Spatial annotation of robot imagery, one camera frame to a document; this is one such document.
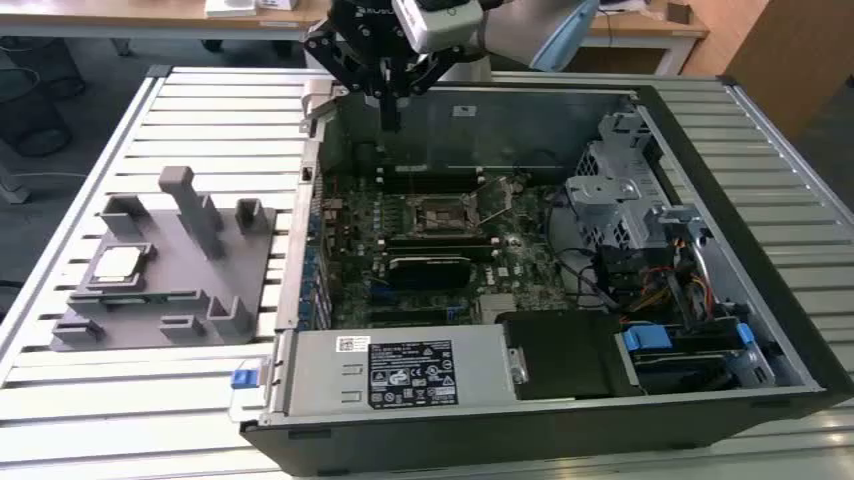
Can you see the silver white wrist camera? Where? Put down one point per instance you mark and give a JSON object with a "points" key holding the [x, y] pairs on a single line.
{"points": [[434, 25]]}

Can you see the silver power supply unit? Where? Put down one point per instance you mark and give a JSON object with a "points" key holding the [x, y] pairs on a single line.
{"points": [[314, 372]]}

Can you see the silver metal drive cage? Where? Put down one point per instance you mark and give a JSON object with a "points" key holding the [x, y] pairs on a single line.
{"points": [[603, 192]]}

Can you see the large white box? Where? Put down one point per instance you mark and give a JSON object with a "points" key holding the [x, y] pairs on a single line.
{"points": [[230, 10]]}

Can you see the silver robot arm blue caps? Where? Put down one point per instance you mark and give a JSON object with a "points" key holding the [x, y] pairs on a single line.
{"points": [[567, 35]]}

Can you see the black mesh wastebasket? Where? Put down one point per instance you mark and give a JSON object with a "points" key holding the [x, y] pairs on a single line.
{"points": [[36, 127]]}

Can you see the metal CPU socket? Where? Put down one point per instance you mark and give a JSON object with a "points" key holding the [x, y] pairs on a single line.
{"points": [[443, 215]]}

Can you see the black expansion slot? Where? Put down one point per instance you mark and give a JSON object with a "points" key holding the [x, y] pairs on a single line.
{"points": [[407, 316]]}

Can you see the hard disk in blue carrier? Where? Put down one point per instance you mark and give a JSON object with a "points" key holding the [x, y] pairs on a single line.
{"points": [[646, 337]]}

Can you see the wooden desk white frame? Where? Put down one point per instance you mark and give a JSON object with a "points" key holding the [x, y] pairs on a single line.
{"points": [[641, 30], [100, 20]]}

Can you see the white desk foot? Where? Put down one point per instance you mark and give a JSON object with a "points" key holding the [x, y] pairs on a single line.
{"points": [[14, 190]]}

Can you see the small white box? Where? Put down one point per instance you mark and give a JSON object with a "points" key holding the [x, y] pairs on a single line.
{"points": [[276, 4]]}

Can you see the small brown cardboard box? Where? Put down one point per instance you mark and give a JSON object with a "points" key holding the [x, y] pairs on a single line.
{"points": [[679, 14]]}

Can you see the silver finned heat sink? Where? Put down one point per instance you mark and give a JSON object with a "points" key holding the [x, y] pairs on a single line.
{"points": [[499, 307]]}

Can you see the silver square CPU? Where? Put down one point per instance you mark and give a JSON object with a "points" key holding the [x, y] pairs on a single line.
{"points": [[120, 262]]}

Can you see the grey plastic parts rack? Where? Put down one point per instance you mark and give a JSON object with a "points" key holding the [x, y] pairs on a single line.
{"points": [[180, 270]]}

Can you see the wooden cabinet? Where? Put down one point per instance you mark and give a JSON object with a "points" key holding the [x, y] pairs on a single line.
{"points": [[788, 65]]}

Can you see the green RAM stick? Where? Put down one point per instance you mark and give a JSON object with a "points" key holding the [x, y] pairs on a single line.
{"points": [[156, 298]]}

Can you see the black graphics card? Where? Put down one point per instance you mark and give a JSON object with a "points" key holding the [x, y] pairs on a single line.
{"points": [[427, 275]]}

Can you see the grey case release latch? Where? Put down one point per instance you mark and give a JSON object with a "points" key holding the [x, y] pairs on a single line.
{"points": [[317, 91]]}

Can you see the black plastic shroud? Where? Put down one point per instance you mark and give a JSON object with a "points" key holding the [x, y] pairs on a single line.
{"points": [[567, 352]]}

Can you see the RAM slot white clips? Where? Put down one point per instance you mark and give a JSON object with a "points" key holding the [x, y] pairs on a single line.
{"points": [[401, 181], [401, 172]]}

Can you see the blue plastic case latch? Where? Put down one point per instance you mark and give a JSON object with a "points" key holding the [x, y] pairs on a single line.
{"points": [[243, 379]]}

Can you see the green motherboard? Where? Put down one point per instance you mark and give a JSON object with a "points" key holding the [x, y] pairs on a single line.
{"points": [[534, 265]]}

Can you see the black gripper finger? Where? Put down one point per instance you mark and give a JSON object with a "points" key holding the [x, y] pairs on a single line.
{"points": [[393, 110], [334, 60]]}

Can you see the black open PC case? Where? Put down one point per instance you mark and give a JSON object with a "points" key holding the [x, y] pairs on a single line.
{"points": [[467, 445]]}

